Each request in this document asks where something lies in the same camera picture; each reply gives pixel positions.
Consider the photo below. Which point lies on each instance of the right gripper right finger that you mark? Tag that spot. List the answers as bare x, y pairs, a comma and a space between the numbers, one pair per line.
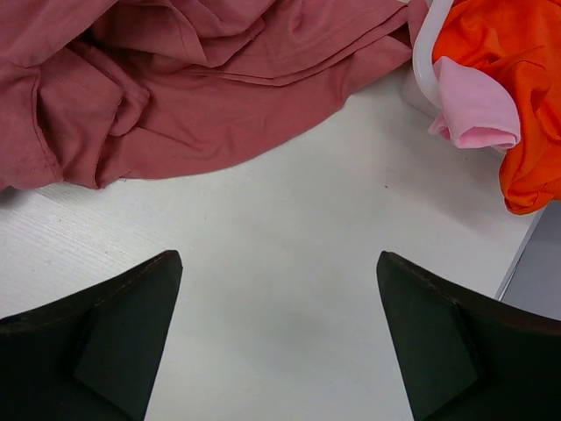
465, 356

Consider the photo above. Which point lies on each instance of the salmon pink t-shirt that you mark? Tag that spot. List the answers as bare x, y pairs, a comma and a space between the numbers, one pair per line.
95, 91

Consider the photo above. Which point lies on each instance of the white plastic basket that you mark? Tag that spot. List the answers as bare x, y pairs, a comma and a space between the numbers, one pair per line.
421, 87

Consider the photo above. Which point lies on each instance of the light pink t-shirt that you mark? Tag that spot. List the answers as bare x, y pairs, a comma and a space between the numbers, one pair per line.
476, 111

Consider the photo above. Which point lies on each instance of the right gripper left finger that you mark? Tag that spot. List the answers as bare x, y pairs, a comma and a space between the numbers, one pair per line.
93, 355

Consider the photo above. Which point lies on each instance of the orange t-shirt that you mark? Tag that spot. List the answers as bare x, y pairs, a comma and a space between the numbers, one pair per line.
517, 43

